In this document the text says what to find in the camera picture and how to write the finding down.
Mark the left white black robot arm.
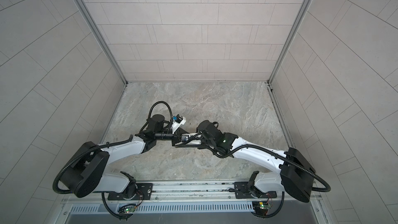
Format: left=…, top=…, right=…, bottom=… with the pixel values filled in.
left=52, top=115, right=186, bottom=198

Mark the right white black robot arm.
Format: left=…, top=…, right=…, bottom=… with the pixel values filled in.
left=197, top=120, right=316, bottom=203

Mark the perforated vent strip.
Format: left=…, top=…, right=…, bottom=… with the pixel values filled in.
left=70, top=201, right=254, bottom=214

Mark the left circuit board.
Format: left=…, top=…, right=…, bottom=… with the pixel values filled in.
left=118, top=204, right=137, bottom=215

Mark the circuit board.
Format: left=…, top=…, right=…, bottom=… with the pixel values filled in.
left=252, top=202, right=272, bottom=216
left=118, top=204, right=137, bottom=215

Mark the right circuit board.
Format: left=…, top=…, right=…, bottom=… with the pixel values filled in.
left=252, top=202, right=272, bottom=216

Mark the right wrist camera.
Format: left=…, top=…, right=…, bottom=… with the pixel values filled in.
left=181, top=133, right=202, bottom=145

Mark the aluminium mounting rail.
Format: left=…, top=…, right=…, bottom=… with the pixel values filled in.
left=60, top=178, right=322, bottom=205

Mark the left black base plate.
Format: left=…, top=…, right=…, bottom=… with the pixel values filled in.
left=107, top=183, right=153, bottom=201

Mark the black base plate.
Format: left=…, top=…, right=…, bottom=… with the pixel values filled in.
left=107, top=183, right=153, bottom=201
left=228, top=181, right=277, bottom=199

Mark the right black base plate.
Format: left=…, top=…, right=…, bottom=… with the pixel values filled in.
left=228, top=181, right=277, bottom=199

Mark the left black corrugated cable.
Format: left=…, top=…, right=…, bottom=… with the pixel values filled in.
left=52, top=101, right=174, bottom=195

